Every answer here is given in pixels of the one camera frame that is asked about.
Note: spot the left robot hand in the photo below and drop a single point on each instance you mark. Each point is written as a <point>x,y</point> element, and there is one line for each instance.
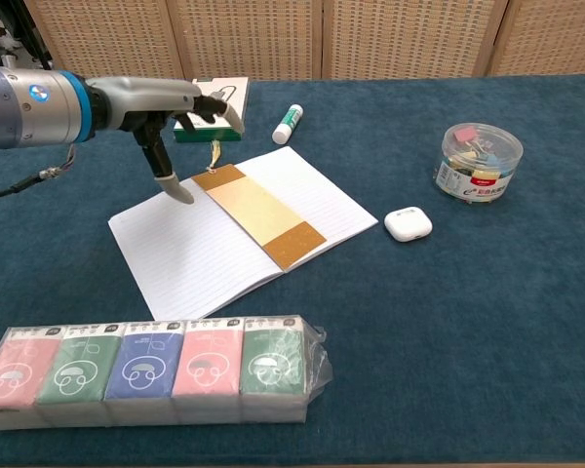
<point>141,97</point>

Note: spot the wrapped pocket tissue multipack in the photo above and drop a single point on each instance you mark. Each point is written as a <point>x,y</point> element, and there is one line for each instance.
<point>146,370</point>

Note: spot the blue table cloth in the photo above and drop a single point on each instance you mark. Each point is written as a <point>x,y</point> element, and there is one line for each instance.
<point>443,317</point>

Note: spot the white green glue stick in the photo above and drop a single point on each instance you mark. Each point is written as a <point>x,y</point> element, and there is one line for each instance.
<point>287,124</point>

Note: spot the white earbuds case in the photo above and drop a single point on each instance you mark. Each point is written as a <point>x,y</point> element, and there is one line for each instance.
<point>407,224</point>

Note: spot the black tripod stand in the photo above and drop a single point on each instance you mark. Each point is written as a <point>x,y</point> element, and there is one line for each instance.
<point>36,39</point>

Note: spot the white green USB hub box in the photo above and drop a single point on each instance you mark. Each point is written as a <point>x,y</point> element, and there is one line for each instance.
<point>236,95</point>

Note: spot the wooden rattan folding screen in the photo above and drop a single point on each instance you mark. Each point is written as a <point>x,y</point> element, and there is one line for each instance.
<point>370,39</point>

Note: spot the open lined notebook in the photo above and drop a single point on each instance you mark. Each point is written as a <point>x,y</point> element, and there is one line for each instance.
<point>185,258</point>

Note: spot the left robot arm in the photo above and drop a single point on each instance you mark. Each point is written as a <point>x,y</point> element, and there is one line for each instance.
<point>29,109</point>

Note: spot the brown and cream paper bookmark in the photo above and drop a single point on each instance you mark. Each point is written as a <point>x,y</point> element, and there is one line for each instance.
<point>258,212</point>

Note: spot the clear jar of binder clips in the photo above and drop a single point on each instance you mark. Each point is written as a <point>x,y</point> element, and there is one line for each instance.
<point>478,161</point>

